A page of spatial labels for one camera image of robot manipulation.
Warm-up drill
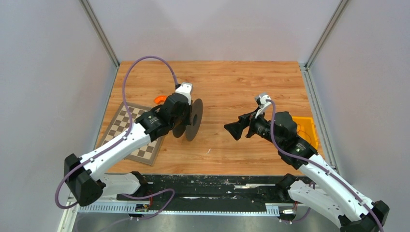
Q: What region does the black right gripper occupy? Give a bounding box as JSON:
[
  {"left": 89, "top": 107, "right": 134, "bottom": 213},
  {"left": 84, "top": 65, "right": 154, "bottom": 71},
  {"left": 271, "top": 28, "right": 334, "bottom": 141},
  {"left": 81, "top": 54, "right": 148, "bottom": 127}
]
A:
[{"left": 223, "top": 107, "right": 282, "bottom": 148}]

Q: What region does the black cable spool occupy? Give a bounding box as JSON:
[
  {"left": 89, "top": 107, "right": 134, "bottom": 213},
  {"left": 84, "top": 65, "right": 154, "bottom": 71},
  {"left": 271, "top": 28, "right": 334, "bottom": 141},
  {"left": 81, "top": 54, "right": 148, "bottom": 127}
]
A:
[{"left": 172, "top": 99, "right": 204, "bottom": 141}]

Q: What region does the thin red wire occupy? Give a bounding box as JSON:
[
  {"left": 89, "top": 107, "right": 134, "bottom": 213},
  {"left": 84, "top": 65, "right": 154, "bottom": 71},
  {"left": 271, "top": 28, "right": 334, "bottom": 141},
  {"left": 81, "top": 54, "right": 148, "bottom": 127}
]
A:
[{"left": 295, "top": 125, "right": 313, "bottom": 145}]

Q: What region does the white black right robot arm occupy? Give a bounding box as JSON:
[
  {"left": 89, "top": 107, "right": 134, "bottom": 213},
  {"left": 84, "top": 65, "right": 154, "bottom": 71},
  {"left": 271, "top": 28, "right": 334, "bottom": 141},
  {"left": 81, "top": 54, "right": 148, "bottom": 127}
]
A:
[{"left": 224, "top": 112, "right": 390, "bottom": 232}]

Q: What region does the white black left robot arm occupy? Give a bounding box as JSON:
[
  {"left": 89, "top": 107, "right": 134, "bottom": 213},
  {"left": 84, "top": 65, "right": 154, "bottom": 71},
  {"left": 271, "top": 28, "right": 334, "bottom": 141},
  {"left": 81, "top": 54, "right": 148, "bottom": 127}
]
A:
[{"left": 62, "top": 92, "right": 192, "bottom": 206}]

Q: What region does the orange curved plastic piece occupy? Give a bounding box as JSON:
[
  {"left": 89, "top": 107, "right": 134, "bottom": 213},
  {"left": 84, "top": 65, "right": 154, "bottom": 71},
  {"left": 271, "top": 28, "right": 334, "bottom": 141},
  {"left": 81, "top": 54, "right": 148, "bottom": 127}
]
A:
[{"left": 154, "top": 95, "right": 167, "bottom": 104}]

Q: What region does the wooden chessboard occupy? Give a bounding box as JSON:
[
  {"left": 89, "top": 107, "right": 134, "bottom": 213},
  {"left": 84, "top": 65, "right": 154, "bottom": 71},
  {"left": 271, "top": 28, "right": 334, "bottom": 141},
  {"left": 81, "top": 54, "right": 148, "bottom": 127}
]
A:
[{"left": 97, "top": 102, "right": 164, "bottom": 165}]

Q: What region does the yellow plastic bin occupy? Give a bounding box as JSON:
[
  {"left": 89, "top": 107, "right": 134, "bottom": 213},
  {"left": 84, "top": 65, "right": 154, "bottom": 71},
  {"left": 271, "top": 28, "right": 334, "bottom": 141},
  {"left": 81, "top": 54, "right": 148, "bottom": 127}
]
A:
[{"left": 293, "top": 116, "right": 319, "bottom": 149}]

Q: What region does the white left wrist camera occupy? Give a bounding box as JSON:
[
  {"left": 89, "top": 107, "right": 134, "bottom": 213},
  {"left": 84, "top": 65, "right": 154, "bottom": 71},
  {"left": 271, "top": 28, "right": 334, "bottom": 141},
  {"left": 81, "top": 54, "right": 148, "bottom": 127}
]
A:
[{"left": 175, "top": 82, "right": 193, "bottom": 105}]

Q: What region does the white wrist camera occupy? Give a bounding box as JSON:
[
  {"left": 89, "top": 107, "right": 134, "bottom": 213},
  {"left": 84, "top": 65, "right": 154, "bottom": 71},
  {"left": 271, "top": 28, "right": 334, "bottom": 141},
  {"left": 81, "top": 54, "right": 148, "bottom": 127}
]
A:
[
  {"left": 175, "top": 82, "right": 193, "bottom": 105},
  {"left": 255, "top": 92, "right": 272, "bottom": 118}
]

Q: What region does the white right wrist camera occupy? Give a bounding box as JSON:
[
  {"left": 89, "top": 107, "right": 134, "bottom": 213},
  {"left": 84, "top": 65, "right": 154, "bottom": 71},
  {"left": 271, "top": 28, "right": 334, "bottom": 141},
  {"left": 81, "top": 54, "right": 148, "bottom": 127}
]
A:
[{"left": 255, "top": 92, "right": 272, "bottom": 118}]

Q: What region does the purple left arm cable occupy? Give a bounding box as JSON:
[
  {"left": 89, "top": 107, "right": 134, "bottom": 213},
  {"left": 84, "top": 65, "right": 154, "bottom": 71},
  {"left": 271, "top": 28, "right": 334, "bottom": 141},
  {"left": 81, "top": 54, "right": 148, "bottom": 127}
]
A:
[{"left": 55, "top": 56, "right": 179, "bottom": 221}]

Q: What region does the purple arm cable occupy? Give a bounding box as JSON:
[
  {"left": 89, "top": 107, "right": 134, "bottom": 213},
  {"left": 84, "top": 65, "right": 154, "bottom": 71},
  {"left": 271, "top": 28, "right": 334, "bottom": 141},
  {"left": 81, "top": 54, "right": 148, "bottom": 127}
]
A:
[
  {"left": 55, "top": 56, "right": 179, "bottom": 221},
  {"left": 265, "top": 99, "right": 385, "bottom": 232}
]

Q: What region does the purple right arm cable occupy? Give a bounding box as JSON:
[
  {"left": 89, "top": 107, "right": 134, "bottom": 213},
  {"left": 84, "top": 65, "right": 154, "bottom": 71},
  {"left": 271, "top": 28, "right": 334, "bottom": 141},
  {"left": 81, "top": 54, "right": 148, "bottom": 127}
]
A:
[{"left": 265, "top": 99, "right": 385, "bottom": 232}]

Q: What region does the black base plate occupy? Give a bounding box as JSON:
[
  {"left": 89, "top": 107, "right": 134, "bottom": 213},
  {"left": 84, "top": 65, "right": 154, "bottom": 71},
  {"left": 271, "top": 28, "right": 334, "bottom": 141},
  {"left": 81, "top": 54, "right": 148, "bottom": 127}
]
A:
[{"left": 132, "top": 174, "right": 294, "bottom": 212}]

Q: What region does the slotted aluminium cable duct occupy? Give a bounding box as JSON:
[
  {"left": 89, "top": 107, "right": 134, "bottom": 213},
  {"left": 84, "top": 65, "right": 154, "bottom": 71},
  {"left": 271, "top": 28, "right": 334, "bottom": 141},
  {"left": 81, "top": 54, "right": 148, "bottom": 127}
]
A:
[{"left": 77, "top": 202, "right": 280, "bottom": 217}]

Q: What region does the aluminium side rail right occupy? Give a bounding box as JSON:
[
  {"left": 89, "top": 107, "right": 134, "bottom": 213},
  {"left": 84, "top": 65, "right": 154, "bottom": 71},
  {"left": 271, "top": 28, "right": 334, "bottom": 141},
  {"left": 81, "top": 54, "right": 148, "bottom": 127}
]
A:
[{"left": 299, "top": 63, "right": 337, "bottom": 170}]

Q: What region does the aluminium frame post left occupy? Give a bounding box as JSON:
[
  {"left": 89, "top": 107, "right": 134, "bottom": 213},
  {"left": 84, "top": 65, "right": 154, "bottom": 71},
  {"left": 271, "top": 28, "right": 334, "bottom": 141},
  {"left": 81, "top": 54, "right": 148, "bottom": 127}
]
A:
[{"left": 79, "top": 0, "right": 120, "bottom": 69}]

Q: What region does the aluminium frame post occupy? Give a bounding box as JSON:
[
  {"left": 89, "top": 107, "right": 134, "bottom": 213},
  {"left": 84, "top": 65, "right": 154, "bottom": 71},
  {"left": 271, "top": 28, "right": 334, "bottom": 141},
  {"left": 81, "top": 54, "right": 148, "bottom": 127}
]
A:
[
  {"left": 79, "top": 0, "right": 120, "bottom": 69},
  {"left": 305, "top": 0, "right": 350, "bottom": 69}
]

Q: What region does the aluminium frame post right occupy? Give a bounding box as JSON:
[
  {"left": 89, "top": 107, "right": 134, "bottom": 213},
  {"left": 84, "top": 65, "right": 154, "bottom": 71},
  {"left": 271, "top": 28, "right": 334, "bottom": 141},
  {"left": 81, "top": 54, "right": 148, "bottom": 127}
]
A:
[{"left": 305, "top": 0, "right": 350, "bottom": 69}]

